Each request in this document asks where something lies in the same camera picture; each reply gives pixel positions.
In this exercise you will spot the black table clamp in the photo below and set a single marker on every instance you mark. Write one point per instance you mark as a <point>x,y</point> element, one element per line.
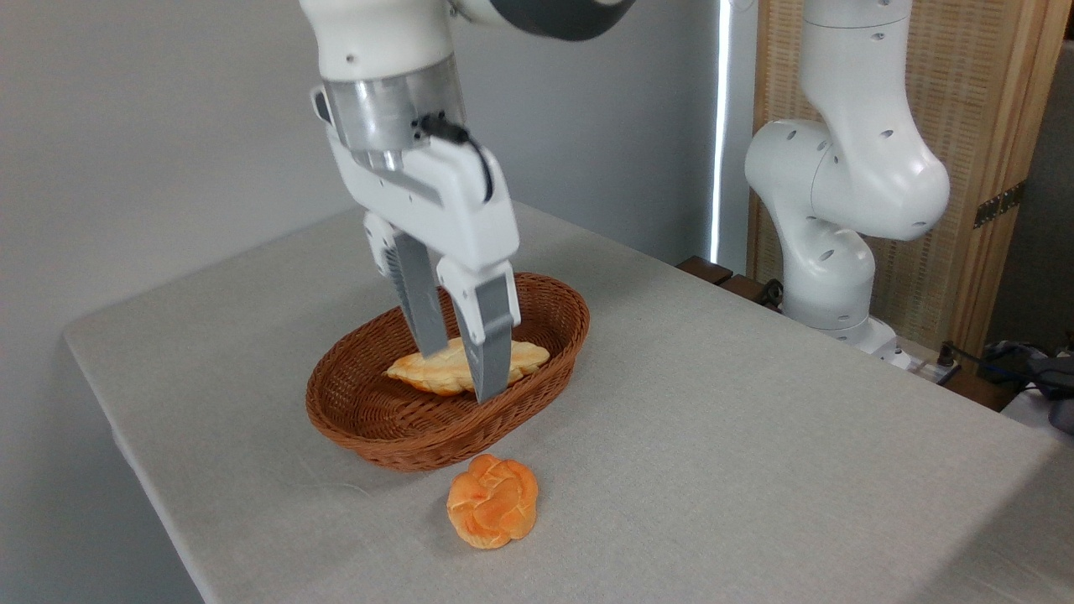
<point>772,294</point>

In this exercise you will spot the black power plug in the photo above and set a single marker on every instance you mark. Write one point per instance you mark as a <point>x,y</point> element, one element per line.
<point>947,354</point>

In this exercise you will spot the round orange knotted bread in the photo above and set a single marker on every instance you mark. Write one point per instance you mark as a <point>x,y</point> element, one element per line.
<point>492,503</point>

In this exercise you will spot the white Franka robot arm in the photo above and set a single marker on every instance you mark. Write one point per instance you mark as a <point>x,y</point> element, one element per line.
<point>377,33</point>

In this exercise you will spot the brown oval wicker basket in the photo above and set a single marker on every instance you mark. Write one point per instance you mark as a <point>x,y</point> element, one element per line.
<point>369,419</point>

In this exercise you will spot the dark brown wooden block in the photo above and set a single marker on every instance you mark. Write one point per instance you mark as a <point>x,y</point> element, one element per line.
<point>742,288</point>
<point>705,269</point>

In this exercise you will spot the dark metal screen hinge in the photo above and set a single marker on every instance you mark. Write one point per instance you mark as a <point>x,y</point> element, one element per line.
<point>998,204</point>

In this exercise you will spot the brown wooden board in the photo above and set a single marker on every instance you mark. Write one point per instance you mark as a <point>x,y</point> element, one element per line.
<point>977,390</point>

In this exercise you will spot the long pale braided bread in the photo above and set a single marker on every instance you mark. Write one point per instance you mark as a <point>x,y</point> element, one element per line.
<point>436,377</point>

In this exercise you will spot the white power strip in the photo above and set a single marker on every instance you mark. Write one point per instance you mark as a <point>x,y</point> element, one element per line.
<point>927,369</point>

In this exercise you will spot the wooden rattan folding screen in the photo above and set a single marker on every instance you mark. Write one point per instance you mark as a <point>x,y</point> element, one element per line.
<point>973,101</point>

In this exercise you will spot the grey tablecloth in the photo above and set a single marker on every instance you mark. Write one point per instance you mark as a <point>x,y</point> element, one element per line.
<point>713,461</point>

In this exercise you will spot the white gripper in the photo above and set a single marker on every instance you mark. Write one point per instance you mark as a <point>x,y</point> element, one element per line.
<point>453,210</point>

